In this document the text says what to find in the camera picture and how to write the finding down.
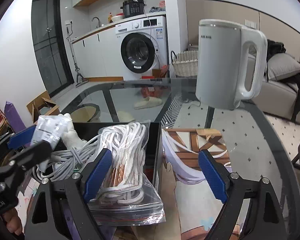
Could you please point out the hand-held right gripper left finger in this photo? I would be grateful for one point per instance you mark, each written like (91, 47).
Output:
(97, 176)

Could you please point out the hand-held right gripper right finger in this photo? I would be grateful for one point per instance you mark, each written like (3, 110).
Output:
(213, 177)

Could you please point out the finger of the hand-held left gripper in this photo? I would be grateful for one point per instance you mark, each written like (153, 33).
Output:
(21, 137)
(32, 155)

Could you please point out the grey plastic pouch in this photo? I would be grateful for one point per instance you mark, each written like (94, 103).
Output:
(48, 130)

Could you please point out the white plush bunny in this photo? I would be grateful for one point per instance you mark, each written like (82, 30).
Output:
(71, 136)

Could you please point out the black cardboard box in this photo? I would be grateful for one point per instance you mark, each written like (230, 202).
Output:
(156, 150)

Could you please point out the person's left hand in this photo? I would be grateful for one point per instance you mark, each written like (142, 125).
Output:
(13, 220)

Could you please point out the purple rolled mat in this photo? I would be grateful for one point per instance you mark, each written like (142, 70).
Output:
(12, 117)

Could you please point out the printed table mat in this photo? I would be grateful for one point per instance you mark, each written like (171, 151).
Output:
(190, 160)

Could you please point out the brown cardboard box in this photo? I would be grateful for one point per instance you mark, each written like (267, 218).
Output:
(43, 106)

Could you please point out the round beige stool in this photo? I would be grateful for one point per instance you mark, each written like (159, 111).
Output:
(85, 113)

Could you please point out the beige slipper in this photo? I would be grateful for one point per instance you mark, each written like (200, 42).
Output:
(126, 116)
(147, 103)

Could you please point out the zigzag patterned rug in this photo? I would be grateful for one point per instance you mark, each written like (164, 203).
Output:
(175, 110)

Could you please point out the flat mop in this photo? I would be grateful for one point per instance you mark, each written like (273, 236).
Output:
(81, 83)

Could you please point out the dark glass sliding door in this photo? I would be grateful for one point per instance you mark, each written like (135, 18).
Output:
(50, 42)

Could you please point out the red plastic bag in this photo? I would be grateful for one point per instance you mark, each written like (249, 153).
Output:
(152, 91)

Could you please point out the grey sofa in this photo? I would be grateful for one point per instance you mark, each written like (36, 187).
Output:
(272, 90)

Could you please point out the white electric kettle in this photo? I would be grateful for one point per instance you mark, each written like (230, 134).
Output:
(215, 67)

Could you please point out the white wicker basket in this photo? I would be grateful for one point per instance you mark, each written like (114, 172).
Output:
(186, 65)

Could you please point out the white kitchen cabinet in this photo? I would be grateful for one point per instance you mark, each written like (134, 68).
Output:
(100, 52)

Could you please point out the grey pillow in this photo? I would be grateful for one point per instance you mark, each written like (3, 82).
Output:
(282, 66)

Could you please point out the white washing machine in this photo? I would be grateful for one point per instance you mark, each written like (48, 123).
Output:
(140, 52)

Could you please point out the metal faucet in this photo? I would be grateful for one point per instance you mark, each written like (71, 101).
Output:
(98, 21)

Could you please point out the black cloth on sofa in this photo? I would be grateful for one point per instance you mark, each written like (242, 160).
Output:
(275, 48)

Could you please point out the yellow bottle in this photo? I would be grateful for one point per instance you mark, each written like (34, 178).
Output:
(110, 17)

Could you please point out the white bowl red lid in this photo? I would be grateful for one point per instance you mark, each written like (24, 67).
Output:
(117, 18)

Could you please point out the black pressure cooker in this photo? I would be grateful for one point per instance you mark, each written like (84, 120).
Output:
(133, 8)

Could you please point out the grey folded cloth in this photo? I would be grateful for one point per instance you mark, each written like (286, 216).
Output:
(155, 9)

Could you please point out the wall socket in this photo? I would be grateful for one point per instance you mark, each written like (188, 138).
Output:
(68, 22)

